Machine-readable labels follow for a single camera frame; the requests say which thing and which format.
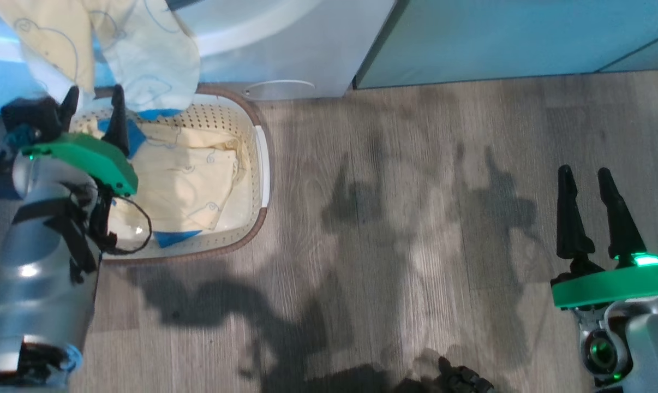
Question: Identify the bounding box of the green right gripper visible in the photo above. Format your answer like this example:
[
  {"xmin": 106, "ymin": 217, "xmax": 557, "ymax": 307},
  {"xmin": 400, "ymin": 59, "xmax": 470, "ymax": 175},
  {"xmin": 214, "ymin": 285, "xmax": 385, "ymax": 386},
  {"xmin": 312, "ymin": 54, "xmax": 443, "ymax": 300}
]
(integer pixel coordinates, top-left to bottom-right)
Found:
[{"xmin": 551, "ymin": 164, "xmax": 658, "ymax": 309}]

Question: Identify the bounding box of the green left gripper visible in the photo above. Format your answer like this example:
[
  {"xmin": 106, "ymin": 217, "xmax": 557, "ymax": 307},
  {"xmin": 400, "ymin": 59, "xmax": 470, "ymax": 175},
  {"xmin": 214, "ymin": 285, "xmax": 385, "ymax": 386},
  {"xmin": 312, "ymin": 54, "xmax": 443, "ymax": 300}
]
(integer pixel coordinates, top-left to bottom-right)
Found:
[{"xmin": 21, "ymin": 84, "xmax": 139, "ymax": 197}]

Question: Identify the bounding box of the cream bear-print garment blue trim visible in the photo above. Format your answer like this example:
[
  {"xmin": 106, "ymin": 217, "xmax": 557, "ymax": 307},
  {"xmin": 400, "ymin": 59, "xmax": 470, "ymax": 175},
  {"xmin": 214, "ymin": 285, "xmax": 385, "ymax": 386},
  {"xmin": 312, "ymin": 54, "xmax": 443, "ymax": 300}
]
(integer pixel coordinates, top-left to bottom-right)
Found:
[
  {"xmin": 0, "ymin": 0, "xmax": 201, "ymax": 122},
  {"xmin": 70, "ymin": 117, "xmax": 248, "ymax": 249}
]

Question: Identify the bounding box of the narrow pale green cabinet door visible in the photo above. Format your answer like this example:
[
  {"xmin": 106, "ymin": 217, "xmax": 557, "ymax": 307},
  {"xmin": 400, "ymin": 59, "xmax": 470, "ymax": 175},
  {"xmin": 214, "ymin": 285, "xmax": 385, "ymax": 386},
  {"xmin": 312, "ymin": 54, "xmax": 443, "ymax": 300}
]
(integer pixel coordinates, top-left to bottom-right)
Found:
[{"xmin": 596, "ymin": 27, "xmax": 658, "ymax": 73}]

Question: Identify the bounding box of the blue cabinet panel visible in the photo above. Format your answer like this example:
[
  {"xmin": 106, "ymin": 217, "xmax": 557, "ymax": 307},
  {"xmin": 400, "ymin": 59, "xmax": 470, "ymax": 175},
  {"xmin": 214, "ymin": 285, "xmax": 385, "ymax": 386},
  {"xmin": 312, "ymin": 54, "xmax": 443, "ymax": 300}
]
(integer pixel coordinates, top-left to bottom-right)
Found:
[{"xmin": 354, "ymin": 0, "xmax": 658, "ymax": 90}]

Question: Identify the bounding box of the white front-load washing machine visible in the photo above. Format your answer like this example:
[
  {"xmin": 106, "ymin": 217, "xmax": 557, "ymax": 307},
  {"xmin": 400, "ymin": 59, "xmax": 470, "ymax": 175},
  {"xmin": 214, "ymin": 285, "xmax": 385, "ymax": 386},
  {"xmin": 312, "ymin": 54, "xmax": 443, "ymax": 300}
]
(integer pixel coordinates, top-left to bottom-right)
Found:
[{"xmin": 0, "ymin": 0, "xmax": 398, "ymax": 116}]

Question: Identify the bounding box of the cream laundry basket brown rim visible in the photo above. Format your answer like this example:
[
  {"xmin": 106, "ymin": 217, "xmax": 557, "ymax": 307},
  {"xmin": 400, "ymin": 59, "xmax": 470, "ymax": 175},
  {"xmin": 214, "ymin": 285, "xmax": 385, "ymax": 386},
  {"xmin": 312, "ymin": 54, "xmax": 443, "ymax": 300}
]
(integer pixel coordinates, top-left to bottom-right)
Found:
[{"xmin": 67, "ymin": 83, "xmax": 270, "ymax": 265}]

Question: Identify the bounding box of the round white filter cover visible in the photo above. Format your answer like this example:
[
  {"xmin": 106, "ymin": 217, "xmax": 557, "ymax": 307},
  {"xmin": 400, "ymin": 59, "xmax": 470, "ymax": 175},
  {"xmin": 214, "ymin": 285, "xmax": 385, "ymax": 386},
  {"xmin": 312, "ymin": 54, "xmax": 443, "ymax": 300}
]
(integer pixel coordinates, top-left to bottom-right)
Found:
[{"xmin": 243, "ymin": 80, "xmax": 316, "ymax": 101}]

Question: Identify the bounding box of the teal cable connector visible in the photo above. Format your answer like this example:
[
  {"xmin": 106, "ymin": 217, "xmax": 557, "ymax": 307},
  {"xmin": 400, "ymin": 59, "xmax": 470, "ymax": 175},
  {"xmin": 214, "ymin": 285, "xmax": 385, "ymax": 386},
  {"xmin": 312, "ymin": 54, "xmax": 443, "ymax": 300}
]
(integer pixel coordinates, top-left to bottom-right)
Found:
[{"xmin": 4, "ymin": 127, "xmax": 38, "ymax": 151}]

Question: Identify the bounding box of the thin dark cable loop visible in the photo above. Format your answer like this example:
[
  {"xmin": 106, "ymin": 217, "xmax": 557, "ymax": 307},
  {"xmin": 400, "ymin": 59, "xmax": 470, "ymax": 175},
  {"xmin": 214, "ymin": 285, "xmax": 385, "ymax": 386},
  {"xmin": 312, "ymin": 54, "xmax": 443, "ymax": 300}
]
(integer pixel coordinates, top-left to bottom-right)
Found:
[{"xmin": 103, "ymin": 194, "xmax": 153, "ymax": 255}]

